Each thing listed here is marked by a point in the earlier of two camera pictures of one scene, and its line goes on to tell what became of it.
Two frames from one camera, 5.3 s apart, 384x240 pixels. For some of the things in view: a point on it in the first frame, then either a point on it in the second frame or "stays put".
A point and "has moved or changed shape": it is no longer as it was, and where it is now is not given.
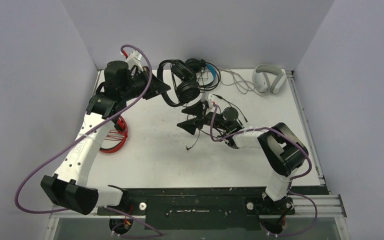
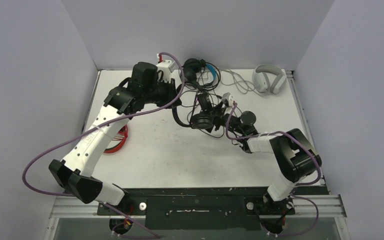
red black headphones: (121, 133) stays put
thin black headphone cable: (230, 104) to (191, 98)
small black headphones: (187, 87) has moved or changed shape
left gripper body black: (140, 80) to (164, 92)
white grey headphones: (261, 82) stays put
